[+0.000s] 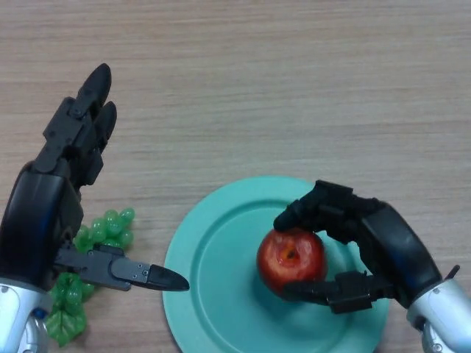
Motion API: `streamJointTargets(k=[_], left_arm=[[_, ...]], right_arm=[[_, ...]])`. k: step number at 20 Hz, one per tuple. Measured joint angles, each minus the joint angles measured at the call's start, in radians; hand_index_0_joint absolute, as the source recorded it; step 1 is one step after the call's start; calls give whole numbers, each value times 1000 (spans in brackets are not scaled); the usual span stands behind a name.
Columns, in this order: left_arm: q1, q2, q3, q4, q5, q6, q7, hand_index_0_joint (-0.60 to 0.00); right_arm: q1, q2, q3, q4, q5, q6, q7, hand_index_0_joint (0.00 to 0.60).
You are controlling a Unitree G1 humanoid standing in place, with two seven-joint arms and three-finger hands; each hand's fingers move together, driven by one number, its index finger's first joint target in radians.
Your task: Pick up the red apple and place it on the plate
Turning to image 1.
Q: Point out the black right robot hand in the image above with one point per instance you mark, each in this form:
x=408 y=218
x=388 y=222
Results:
x=393 y=242

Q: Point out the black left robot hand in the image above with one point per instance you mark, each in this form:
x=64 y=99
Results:
x=37 y=220

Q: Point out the red apple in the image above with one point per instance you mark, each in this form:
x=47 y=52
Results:
x=290 y=257

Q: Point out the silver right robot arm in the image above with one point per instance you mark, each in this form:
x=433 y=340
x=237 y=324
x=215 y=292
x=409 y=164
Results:
x=441 y=320

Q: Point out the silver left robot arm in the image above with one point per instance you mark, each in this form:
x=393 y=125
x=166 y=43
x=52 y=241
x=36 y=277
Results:
x=18 y=320

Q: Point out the green round plate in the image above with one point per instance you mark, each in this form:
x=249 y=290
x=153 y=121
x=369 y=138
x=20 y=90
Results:
x=221 y=257

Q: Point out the green plastic grape bunch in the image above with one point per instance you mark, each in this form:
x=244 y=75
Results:
x=110 y=224

